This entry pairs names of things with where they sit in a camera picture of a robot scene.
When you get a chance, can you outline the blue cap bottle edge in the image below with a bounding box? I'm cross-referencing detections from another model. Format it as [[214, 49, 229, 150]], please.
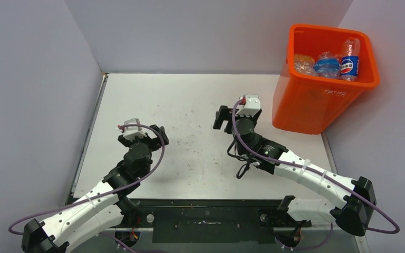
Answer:
[[294, 54, 317, 76]]

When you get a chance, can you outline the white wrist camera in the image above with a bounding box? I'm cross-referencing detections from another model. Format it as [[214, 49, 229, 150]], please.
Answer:
[[117, 118, 147, 141], [236, 94, 261, 117]]

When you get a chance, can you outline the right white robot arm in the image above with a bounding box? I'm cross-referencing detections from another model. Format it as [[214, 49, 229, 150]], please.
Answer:
[[213, 105, 377, 237]]

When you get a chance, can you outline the crushed blue label bottle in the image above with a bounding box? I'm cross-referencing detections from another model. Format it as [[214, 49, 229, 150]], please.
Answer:
[[313, 51, 340, 79]]

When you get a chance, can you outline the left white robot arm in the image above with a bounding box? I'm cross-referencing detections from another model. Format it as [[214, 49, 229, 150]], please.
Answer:
[[21, 119, 169, 252]]

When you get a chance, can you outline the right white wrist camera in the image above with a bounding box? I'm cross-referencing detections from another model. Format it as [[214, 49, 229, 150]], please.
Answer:
[[236, 94, 261, 117]]

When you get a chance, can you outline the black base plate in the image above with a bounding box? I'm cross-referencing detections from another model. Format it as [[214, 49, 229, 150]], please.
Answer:
[[107, 199, 311, 246]]

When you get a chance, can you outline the clear Pepsi bottle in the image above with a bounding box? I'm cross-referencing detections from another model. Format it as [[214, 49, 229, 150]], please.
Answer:
[[340, 38, 360, 81]]

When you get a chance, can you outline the orange plastic bin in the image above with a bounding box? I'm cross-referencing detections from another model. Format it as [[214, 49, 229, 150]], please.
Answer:
[[272, 24, 380, 134]]

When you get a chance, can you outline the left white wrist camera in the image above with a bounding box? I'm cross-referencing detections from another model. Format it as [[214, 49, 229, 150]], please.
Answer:
[[117, 118, 147, 141]]

